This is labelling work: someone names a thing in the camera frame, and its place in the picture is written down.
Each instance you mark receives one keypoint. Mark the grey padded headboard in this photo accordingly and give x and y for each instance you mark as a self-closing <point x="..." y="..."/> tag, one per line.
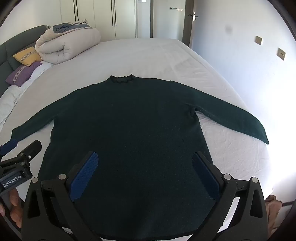
<point x="13" y="44"/>

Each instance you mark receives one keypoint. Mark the white bed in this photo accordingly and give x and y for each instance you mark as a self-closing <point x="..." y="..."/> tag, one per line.
<point x="161" y="60"/>

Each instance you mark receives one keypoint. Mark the purple patterned pillow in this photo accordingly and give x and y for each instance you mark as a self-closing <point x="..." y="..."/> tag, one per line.
<point x="22" y="74"/>

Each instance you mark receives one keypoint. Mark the folded beige duvet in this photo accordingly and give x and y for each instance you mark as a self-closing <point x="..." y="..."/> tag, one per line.
<point x="69" y="42"/>

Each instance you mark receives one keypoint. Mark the brass wall switch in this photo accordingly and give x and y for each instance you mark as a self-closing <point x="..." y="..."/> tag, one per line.
<point x="259" y="40"/>
<point x="281" y="54"/>

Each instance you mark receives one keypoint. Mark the brown door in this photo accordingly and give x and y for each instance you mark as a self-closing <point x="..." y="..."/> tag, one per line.
<point x="188" y="25"/>

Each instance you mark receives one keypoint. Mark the white quilted pillow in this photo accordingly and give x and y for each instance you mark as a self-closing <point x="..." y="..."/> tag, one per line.
<point x="10" y="102"/>

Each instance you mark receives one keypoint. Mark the brown cloth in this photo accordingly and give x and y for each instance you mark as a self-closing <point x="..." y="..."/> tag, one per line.
<point x="274" y="215"/>

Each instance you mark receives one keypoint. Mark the wall control panel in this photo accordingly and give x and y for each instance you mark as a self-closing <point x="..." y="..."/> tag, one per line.
<point x="175" y="9"/>

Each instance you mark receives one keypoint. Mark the yellow patterned pillow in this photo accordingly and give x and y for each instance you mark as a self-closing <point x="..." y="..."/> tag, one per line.
<point x="26" y="55"/>

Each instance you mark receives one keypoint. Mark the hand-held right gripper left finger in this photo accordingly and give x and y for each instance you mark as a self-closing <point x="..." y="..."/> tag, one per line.
<point x="85" y="173"/>

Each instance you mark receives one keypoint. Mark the person's left hand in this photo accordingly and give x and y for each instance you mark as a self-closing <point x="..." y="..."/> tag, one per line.
<point x="15" y="201"/>

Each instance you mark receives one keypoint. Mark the dark green sweater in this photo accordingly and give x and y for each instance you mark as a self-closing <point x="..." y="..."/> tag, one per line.
<point x="138" y="143"/>

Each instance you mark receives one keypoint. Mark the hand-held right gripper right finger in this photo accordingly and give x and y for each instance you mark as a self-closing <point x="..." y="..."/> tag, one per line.
<point x="205" y="173"/>

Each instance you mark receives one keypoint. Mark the white wardrobe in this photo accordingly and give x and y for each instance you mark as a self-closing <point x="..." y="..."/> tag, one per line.
<point x="104" y="16"/>

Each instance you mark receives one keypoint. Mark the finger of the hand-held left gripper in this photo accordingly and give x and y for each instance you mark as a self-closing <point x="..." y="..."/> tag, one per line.
<point x="9" y="146"/>
<point x="32" y="149"/>

